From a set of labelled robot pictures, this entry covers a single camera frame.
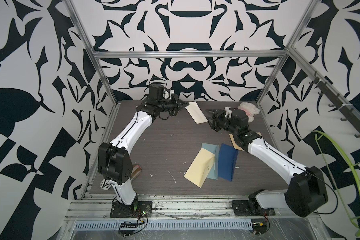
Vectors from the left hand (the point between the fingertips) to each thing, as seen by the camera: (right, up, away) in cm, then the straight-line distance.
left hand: (189, 100), depth 77 cm
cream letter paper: (+4, -6, +1) cm, 7 cm away
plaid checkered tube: (-29, -39, +6) cm, 49 cm away
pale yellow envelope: (+7, -38, +12) cm, 40 cm away
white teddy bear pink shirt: (+44, -4, +28) cm, 52 cm away
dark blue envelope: (+24, -33, +14) cm, 43 cm away
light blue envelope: (+16, -28, +19) cm, 38 cm away
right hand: (+8, -5, 0) cm, 9 cm away
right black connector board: (+32, -61, -6) cm, 69 cm away
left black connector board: (-29, -61, -4) cm, 67 cm away
